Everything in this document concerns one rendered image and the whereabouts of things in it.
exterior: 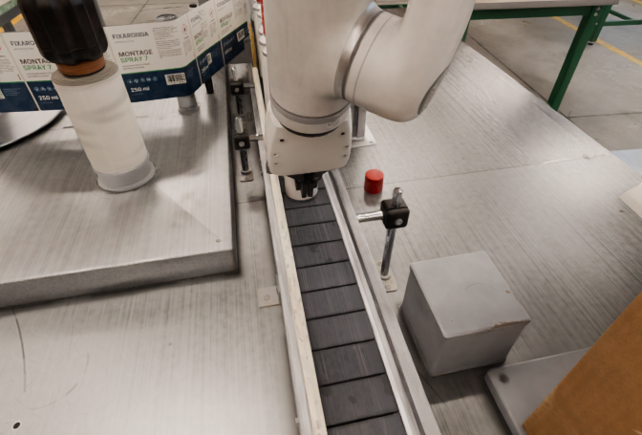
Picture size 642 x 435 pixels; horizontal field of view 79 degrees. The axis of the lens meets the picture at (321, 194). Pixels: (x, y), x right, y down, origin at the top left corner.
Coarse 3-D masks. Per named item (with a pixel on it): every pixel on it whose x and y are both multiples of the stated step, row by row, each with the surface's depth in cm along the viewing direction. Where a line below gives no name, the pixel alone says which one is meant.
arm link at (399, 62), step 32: (416, 0) 25; (448, 0) 25; (384, 32) 29; (416, 32) 26; (448, 32) 26; (352, 64) 30; (384, 64) 29; (416, 64) 27; (448, 64) 29; (352, 96) 32; (384, 96) 30; (416, 96) 29
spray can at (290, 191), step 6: (288, 180) 59; (288, 186) 60; (294, 186) 59; (288, 192) 61; (294, 192) 60; (300, 192) 60; (294, 198) 61; (300, 198) 60; (306, 198) 61; (312, 198) 61
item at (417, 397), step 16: (336, 176) 53; (336, 192) 51; (352, 208) 48; (352, 224) 46; (352, 240) 46; (368, 256) 42; (368, 272) 41; (384, 304) 38; (384, 320) 36; (400, 336) 35; (400, 352) 34; (400, 368) 33; (416, 384) 32; (416, 400) 31; (416, 416) 31; (432, 416) 30; (432, 432) 29
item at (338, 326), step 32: (320, 192) 63; (288, 224) 57; (320, 224) 57; (320, 256) 53; (320, 288) 49; (352, 288) 49; (320, 320) 46; (352, 320) 46; (320, 352) 43; (352, 352) 43; (320, 384) 40; (352, 384) 40; (384, 384) 40; (352, 416) 38; (384, 416) 38
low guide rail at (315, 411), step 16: (256, 80) 86; (256, 96) 81; (272, 176) 60; (272, 192) 58; (288, 240) 50; (288, 256) 48; (288, 272) 46; (304, 320) 42; (304, 336) 40; (304, 352) 39; (304, 368) 38; (304, 384) 38; (320, 400) 36; (320, 416) 34; (320, 432) 34
